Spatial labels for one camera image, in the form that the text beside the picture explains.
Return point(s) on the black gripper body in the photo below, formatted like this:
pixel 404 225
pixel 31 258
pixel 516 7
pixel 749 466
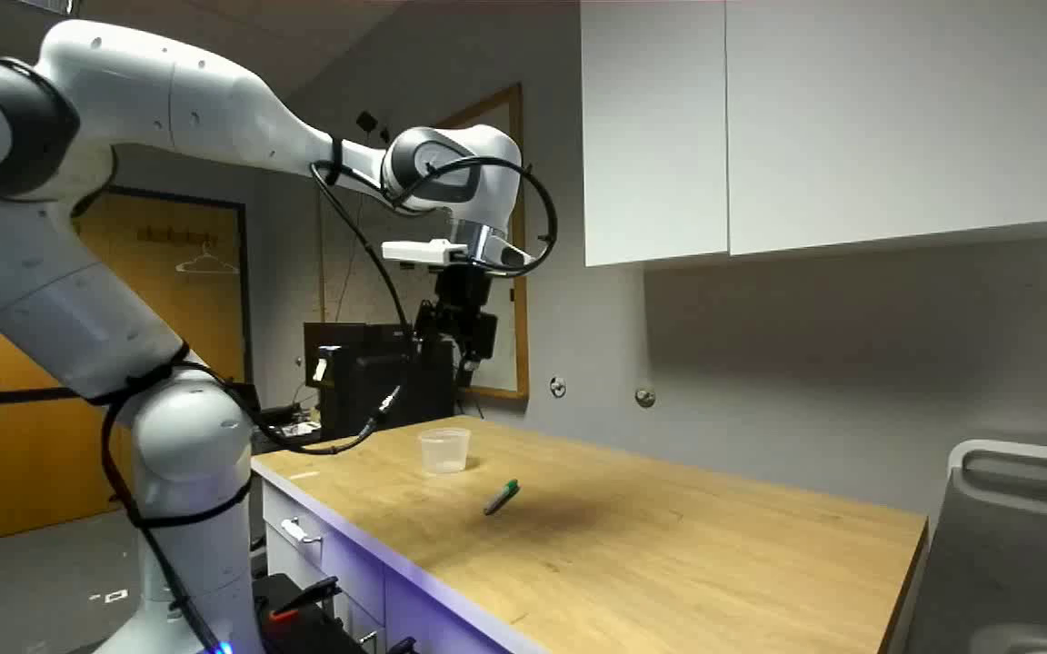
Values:
pixel 459 310

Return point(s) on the grey marker with green cap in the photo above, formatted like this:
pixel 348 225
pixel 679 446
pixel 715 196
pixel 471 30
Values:
pixel 500 500

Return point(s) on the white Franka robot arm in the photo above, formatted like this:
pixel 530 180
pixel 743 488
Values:
pixel 162 86

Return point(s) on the wood framed window panel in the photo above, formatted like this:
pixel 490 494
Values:
pixel 516 332

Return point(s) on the clear plastic cup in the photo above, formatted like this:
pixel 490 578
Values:
pixel 445 452

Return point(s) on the black box appliance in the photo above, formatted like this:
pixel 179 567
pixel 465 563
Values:
pixel 366 387

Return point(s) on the grey drawer cabinet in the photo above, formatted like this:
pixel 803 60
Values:
pixel 328 563

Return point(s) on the black and red tool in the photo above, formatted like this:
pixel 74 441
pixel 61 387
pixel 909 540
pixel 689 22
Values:
pixel 301 610

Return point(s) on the orange wooden door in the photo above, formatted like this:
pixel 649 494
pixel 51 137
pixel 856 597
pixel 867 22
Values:
pixel 16 472

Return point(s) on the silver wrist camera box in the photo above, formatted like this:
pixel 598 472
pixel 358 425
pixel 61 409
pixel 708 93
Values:
pixel 474 243

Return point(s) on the round metal wall knob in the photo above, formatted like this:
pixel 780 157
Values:
pixel 559 387
pixel 644 397

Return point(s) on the narrow white wall cabinet door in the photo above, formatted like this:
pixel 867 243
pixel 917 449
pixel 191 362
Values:
pixel 655 120

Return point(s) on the wide white wall cabinet door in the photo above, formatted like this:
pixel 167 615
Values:
pixel 909 109

